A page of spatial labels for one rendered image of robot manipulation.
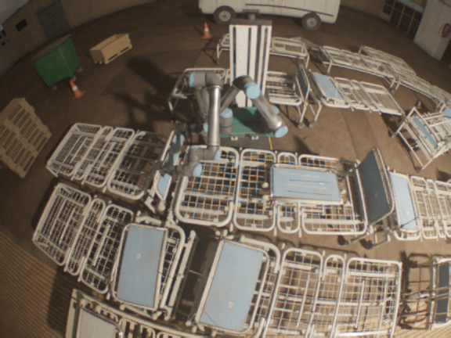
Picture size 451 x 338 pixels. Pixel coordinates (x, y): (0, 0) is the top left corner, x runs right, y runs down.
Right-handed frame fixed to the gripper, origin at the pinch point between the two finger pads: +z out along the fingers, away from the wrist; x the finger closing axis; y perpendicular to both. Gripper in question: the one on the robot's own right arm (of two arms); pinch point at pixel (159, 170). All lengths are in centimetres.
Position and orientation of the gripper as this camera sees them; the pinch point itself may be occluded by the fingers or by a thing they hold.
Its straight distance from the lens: 156.8
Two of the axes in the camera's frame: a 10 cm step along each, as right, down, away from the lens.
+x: -2.0, -5.5, -8.1
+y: 1.3, -8.3, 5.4
